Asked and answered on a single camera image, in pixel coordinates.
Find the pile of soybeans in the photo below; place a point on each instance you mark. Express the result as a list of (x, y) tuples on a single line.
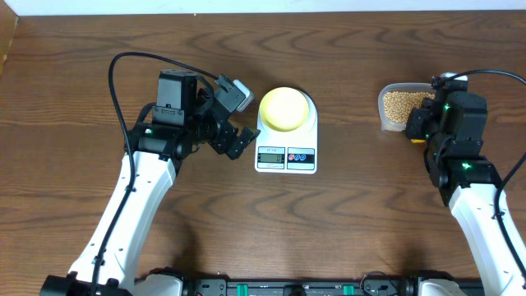
[(398, 105)]

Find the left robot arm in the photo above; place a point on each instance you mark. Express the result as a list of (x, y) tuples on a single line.
[(154, 153)]

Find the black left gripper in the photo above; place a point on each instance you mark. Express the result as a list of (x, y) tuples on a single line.
[(244, 137)]

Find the clear plastic container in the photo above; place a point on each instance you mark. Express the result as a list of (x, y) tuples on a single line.
[(386, 124)]

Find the pale yellow plastic bowl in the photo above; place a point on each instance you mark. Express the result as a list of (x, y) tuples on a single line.
[(284, 109)]

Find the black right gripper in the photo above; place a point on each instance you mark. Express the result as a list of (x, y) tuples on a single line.
[(416, 117)]

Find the cardboard panel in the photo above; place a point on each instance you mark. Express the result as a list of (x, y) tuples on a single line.
[(8, 23)]

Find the white digital kitchen scale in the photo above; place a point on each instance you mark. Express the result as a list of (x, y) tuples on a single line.
[(288, 152)]

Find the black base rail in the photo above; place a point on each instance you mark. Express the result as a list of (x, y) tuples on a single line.
[(372, 283)]

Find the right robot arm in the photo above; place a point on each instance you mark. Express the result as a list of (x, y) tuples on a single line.
[(470, 186)]

